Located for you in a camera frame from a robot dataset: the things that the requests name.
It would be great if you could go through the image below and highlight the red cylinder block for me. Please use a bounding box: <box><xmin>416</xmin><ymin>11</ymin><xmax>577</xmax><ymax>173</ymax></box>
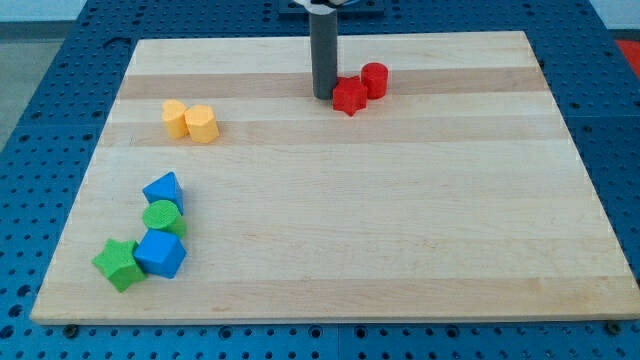
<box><xmin>361</xmin><ymin>62</ymin><xmax>389</xmax><ymax>100</ymax></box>

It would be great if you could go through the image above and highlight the yellow hexagon block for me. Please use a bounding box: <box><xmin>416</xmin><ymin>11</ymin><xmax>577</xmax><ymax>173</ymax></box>
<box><xmin>185</xmin><ymin>105</ymin><xmax>220</xmax><ymax>143</ymax></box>

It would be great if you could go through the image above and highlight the red star block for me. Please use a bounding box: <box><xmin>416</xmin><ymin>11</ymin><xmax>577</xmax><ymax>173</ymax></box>
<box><xmin>333</xmin><ymin>76</ymin><xmax>368</xmax><ymax>117</ymax></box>

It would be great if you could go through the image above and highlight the blue cube block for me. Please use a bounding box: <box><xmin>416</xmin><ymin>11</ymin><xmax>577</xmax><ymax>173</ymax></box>
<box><xmin>133</xmin><ymin>229</ymin><xmax>187</xmax><ymax>279</ymax></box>

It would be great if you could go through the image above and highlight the green star block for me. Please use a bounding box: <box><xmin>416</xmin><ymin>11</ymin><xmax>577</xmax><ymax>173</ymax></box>
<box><xmin>92</xmin><ymin>238</ymin><xmax>147</xmax><ymax>292</ymax></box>

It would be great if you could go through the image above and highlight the green cylinder block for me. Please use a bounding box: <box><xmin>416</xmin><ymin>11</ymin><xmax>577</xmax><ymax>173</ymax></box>
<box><xmin>142</xmin><ymin>200</ymin><xmax>187</xmax><ymax>238</ymax></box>

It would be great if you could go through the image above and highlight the yellow heart block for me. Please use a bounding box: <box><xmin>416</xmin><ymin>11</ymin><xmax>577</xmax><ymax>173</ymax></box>
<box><xmin>161</xmin><ymin>99</ymin><xmax>189</xmax><ymax>139</ymax></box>

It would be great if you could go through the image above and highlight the wooden board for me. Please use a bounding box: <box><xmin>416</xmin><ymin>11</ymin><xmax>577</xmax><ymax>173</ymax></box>
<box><xmin>31</xmin><ymin>31</ymin><xmax>639</xmax><ymax>325</ymax></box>

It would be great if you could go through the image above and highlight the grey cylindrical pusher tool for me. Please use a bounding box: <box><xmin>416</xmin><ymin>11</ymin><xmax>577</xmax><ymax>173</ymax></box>
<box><xmin>309</xmin><ymin>11</ymin><xmax>338</xmax><ymax>100</ymax></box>

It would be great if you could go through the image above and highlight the blue triangle block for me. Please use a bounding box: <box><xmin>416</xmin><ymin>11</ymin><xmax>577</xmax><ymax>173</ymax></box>
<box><xmin>142</xmin><ymin>171</ymin><xmax>184</xmax><ymax>215</ymax></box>

